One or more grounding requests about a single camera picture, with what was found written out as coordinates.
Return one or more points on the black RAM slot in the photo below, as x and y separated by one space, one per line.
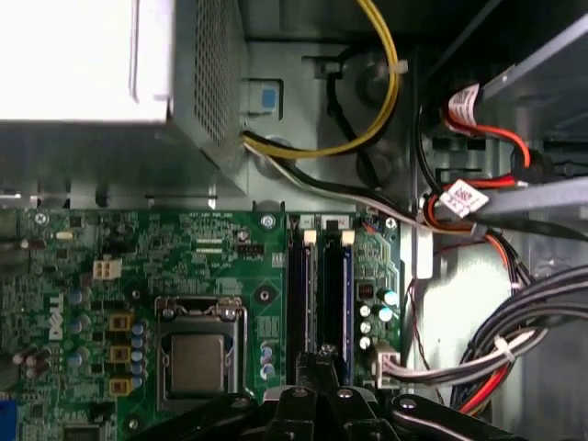
333 285
296 298

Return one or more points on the blue plastic release latch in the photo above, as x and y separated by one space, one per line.
268 100

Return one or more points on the grey metal drive cage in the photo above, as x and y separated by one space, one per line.
542 197

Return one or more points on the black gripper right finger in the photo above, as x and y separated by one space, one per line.
349 418

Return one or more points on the green Dell motherboard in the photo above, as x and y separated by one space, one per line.
206 257

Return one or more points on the white four-pin board socket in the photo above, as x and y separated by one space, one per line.
108 270

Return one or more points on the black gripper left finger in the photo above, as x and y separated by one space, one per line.
310 369

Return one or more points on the grey power supply unit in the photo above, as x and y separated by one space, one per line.
211 69

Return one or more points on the blue board connector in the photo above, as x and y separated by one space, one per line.
5 420

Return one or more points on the silver CPU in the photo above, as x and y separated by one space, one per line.
197 363

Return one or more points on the black PC case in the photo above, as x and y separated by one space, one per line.
294 69

